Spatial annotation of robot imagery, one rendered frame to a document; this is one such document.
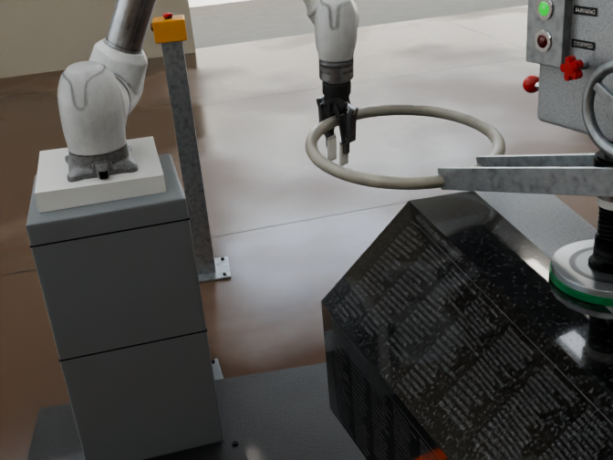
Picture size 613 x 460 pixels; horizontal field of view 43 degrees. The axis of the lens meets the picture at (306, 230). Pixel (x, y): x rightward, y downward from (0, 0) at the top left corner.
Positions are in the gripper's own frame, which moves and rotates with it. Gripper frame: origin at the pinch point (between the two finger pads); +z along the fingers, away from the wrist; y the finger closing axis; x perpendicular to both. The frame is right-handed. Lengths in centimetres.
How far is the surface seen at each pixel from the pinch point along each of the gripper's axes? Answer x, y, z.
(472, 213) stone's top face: -7.4, 49.3, -1.6
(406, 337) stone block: -40, 57, 11
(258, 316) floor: 12, -56, 89
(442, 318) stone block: -37, 64, 5
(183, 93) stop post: 24, -106, 14
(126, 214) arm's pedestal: -54, -22, 6
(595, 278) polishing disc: -24, 86, -8
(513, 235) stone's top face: -12, 63, -3
